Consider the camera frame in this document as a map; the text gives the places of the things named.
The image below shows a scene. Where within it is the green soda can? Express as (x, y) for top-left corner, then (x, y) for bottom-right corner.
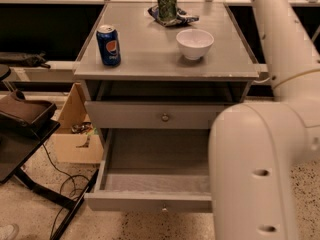
(157, 0), (177, 22)

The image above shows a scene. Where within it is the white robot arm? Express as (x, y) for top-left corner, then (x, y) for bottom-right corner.
(208, 0), (320, 240)

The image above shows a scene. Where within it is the blue Pepsi can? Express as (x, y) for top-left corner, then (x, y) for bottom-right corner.
(96, 25), (121, 66)

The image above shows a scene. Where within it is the grey drawer cabinet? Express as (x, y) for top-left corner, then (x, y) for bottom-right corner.
(73, 1), (260, 147)

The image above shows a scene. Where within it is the closed grey top drawer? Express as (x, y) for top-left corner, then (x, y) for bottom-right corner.
(85, 101), (225, 129)

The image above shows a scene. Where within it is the open grey middle drawer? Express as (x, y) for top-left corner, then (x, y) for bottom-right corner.
(85, 129), (211, 213)

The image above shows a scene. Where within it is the blue chip bag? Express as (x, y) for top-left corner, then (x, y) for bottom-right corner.
(148, 5), (199, 27)

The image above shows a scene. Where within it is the white ceramic bowl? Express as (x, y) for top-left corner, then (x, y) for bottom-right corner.
(176, 29), (214, 60)

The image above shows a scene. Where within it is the black cloth on ledge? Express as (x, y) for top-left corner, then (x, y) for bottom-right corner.
(0, 52), (51, 69)

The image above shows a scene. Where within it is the cardboard box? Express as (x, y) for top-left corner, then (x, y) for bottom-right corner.
(53, 83), (103, 164)

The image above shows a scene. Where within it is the brown padded object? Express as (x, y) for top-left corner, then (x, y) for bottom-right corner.
(0, 90), (57, 129)

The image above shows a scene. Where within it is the black side table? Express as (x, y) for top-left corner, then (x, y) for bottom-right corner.
(0, 120), (99, 240)

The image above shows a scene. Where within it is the white shoe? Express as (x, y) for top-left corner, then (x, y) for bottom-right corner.
(0, 224), (19, 240)

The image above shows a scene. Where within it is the white cable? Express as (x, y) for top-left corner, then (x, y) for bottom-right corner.
(252, 76), (272, 85)

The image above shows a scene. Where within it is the black floor cable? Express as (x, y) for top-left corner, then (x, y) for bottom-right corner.
(41, 142), (91, 240)

